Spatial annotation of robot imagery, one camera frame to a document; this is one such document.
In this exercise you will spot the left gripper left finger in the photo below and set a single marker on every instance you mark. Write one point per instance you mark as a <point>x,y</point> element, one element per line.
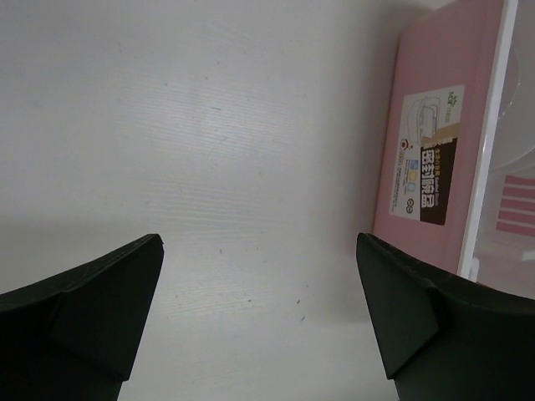
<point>75,335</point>

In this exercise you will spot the pink white dish rack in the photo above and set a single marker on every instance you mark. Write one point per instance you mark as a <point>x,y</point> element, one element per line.
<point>457,180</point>

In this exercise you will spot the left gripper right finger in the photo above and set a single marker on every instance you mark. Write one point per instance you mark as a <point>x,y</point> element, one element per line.
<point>443,337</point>

